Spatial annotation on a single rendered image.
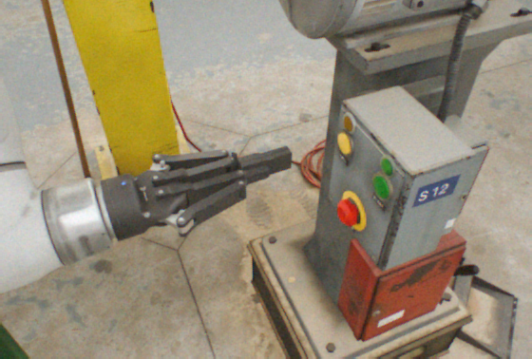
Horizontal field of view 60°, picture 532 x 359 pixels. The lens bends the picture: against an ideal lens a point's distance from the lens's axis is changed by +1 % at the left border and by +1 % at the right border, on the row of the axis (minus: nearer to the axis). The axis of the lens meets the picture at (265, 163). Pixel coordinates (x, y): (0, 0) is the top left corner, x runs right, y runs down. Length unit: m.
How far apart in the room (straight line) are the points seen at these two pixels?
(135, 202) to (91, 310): 1.28
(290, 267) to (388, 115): 0.89
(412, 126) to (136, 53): 1.26
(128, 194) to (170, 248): 1.34
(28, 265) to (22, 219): 0.05
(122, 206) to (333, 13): 0.38
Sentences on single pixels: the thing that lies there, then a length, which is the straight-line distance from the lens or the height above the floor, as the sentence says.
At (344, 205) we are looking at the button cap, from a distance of 0.67.
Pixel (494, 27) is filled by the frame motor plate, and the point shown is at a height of 1.12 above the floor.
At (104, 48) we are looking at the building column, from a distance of 1.69.
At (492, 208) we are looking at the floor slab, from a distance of 2.19.
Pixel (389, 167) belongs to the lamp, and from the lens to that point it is 0.56.
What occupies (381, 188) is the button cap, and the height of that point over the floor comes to 1.07.
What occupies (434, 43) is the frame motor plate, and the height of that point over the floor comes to 1.12.
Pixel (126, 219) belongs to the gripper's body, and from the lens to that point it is 0.54.
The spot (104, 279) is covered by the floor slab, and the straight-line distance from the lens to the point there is 1.86.
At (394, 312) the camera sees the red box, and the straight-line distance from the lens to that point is 1.26.
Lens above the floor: 1.49
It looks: 44 degrees down
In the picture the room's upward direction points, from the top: straight up
